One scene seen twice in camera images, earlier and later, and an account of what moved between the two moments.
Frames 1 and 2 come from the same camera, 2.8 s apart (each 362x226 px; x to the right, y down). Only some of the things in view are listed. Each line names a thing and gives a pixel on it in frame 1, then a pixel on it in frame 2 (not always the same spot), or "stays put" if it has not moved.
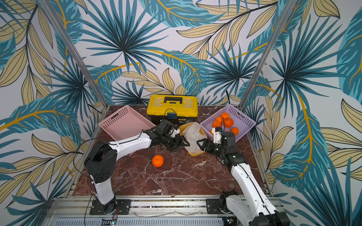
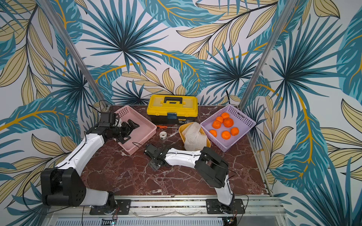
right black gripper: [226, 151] to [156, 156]
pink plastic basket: [127, 123] stays put
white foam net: [191, 132] stays put
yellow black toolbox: [178, 108] stays put
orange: [216, 124] stays put
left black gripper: [177, 144] to [127, 131]
